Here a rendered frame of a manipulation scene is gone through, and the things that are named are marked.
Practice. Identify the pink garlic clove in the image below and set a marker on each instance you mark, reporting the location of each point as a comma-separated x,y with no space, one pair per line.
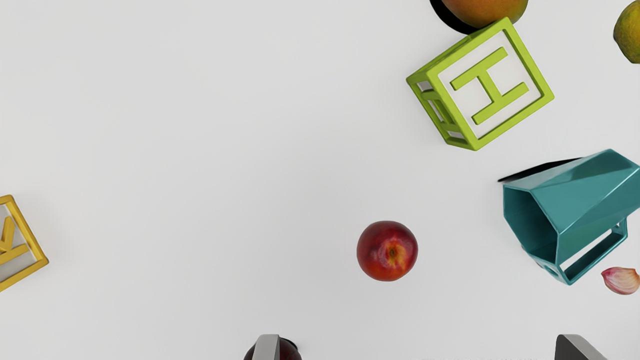
621,280

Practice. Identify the orange red mango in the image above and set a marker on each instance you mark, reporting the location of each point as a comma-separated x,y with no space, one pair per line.
482,11

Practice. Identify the yellow letter block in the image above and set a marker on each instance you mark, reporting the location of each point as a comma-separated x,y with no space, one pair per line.
15,245

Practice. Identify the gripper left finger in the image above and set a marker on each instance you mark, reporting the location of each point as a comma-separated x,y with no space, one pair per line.
266,348

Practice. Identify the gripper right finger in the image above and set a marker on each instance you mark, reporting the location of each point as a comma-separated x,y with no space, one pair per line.
575,349

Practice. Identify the teal faceted mug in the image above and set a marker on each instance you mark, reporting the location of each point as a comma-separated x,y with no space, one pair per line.
575,205

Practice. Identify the yellow green fruit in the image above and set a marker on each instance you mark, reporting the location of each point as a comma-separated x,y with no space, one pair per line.
629,32

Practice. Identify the green letter block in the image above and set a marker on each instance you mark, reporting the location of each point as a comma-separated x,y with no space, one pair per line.
487,85

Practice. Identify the red apple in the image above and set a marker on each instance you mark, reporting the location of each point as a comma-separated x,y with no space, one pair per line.
387,251

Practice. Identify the dark red round fruit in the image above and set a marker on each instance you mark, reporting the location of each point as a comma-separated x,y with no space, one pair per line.
290,351

